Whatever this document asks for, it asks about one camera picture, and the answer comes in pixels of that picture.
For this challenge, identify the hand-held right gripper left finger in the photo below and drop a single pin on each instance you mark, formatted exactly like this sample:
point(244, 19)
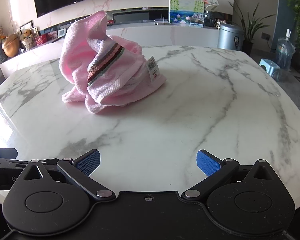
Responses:
point(88, 163)

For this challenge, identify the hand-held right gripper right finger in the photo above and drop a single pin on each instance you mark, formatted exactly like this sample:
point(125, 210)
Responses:
point(207, 163)

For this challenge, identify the pink striped towel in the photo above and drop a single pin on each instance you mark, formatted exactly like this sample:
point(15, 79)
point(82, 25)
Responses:
point(77, 55)

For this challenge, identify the blue plastic stool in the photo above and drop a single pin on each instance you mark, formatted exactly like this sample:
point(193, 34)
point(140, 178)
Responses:
point(270, 65)

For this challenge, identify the dark flower vase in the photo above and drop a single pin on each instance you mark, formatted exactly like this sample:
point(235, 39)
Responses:
point(1, 53)

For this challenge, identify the long-leaf potted plant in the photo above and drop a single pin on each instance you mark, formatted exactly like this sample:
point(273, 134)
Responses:
point(247, 46)

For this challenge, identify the golden gourd ornament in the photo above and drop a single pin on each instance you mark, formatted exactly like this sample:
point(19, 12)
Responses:
point(11, 46)

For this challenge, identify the grey round bin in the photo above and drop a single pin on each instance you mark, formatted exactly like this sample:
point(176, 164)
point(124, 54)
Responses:
point(230, 37)

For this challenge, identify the red box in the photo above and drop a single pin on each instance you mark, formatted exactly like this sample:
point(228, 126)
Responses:
point(41, 41)

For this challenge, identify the small white clock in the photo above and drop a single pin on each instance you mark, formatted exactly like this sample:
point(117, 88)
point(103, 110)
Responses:
point(61, 33)

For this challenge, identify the brown teddy bear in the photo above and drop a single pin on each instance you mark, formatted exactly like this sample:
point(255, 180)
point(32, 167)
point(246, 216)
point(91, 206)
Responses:
point(27, 37)

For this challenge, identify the large water jug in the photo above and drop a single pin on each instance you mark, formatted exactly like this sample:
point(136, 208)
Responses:
point(285, 50)

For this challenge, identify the cow figurine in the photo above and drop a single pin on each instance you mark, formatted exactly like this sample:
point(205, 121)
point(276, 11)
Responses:
point(219, 25)

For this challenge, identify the dark glass vase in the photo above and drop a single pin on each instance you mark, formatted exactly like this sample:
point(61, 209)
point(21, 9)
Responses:
point(209, 19)

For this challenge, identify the white router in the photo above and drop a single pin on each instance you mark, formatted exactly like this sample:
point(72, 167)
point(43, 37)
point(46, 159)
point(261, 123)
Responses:
point(162, 22)

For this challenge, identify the water lily painting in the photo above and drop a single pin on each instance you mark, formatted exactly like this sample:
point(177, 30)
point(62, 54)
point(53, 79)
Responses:
point(185, 10)

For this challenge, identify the round paper fan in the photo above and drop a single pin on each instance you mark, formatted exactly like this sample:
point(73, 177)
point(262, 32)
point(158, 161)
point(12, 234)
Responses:
point(211, 3)

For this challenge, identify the wall socket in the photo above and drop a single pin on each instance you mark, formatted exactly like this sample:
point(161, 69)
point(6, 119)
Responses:
point(265, 36)

